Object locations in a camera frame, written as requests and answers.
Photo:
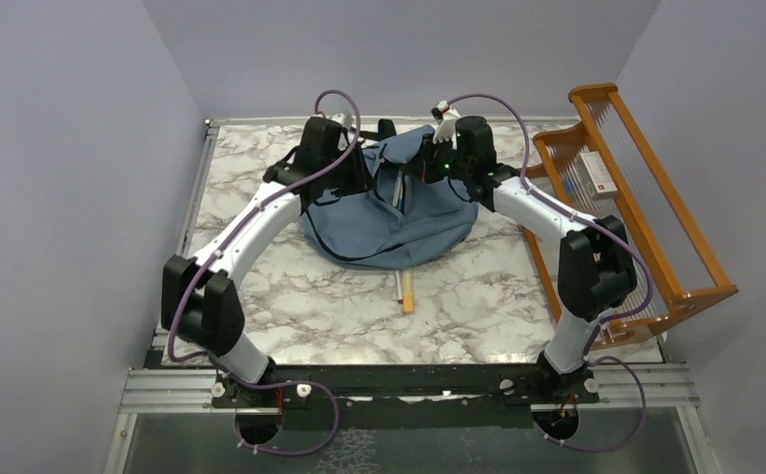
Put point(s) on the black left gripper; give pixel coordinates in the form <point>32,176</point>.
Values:
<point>362,180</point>

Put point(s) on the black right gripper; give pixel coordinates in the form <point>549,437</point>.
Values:
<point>420,165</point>

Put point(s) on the yellow capped white pen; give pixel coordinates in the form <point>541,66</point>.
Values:
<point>398,191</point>

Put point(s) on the blue student backpack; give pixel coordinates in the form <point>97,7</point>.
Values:
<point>368,232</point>

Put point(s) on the red capped white pen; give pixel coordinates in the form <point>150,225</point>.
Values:
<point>399,286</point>

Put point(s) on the orange highlighter marker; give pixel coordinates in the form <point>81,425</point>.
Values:
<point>408,291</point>

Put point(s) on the blue capped white pen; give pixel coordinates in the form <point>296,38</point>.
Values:
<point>401,200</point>

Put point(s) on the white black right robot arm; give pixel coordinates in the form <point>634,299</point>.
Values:
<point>596,272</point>

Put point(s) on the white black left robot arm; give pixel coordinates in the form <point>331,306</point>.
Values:
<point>199,299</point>

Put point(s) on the white red small box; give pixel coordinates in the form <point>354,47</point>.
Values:
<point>595,175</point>

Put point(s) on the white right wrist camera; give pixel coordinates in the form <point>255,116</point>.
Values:
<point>445,116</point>

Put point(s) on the wooden wire rack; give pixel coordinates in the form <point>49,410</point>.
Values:
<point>687,276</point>

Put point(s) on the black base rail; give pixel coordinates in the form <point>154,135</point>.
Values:
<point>372,396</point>

